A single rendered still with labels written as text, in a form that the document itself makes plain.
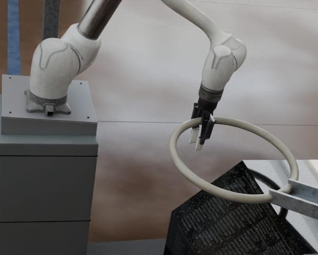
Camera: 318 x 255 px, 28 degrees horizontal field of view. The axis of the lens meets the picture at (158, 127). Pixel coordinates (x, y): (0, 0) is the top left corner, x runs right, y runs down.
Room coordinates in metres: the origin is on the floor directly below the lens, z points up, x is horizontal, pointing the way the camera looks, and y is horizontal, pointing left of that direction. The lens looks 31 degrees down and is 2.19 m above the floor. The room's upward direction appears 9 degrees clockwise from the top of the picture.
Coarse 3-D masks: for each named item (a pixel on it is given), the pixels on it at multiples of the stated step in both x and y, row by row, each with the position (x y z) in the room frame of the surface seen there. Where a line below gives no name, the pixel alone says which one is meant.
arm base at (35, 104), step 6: (30, 96) 2.24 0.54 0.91; (36, 96) 2.22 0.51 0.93; (66, 96) 2.28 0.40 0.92; (30, 102) 2.22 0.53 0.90; (36, 102) 2.22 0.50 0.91; (42, 102) 2.21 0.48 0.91; (48, 102) 2.21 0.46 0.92; (54, 102) 2.22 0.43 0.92; (60, 102) 2.24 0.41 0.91; (66, 102) 2.28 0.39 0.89; (30, 108) 2.18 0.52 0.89; (36, 108) 2.19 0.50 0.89; (42, 108) 2.20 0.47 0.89; (48, 108) 2.18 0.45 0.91; (54, 108) 2.21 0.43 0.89; (60, 108) 2.23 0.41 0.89; (66, 108) 2.24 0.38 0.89; (48, 114) 2.18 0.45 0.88
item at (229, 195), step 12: (192, 120) 2.12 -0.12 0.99; (216, 120) 2.17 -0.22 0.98; (228, 120) 2.19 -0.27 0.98; (240, 120) 2.20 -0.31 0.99; (180, 132) 2.04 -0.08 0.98; (252, 132) 2.17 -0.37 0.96; (264, 132) 2.16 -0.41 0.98; (168, 144) 1.95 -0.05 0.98; (276, 144) 2.10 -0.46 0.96; (288, 156) 2.03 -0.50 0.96; (180, 168) 1.82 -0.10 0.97; (192, 180) 1.77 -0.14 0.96; (216, 192) 1.73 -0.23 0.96; (228, 192) 1.74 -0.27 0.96; (288, 192) 1.82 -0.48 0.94
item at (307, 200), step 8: (296, 184) 1.84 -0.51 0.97; (304, 184) 1.82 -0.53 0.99; (272, 192) 1.77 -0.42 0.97; (280, 192) 1.76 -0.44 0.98; (296, 192) 1.83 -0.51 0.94; (304, 192) 1.81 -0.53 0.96; (312, 192) 1.80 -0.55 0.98; (272, 200) 1.77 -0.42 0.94; (280, 200) 1.75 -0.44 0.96; (288, 200) 1.73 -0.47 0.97; (296, 200) 1.71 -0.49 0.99; (304, 200) 1.70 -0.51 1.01; (312, 200) 1.78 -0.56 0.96; (288, 208) 1.72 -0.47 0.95; (296, 208) 1.70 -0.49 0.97; (304, 208) 1.69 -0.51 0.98; (312, 208) 1.67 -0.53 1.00; (312, 216) 1.66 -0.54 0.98
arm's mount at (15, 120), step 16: (16, 80) 2.43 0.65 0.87; (80, 80) 2.56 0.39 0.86; (16, 96) 2.29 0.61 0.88; (80, 96) 2.41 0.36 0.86; (16, 112) 2.16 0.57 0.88; (32, 112) 2.18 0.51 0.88; (80, 112) 2.26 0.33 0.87; (16, 128) 2.12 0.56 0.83; (32, 128) 2.14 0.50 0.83; (48, 128) 2.15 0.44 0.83; (64, 128) 2.17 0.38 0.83; (80, 128) 2.19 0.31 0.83; (96, 128) 2.21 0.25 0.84
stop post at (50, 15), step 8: (48, 0) 3.14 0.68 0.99; (56, 0) 3.15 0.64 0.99; (48, 8) 3.14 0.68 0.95; (56, 8) 3.15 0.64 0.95; (48, 16) 3.14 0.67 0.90; (56, 16) 3.15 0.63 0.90; (48, 24) 3.14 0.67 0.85; (56, 24) 3.15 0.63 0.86; (48, 32) 3.14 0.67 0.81; (56, 32) 3.15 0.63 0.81
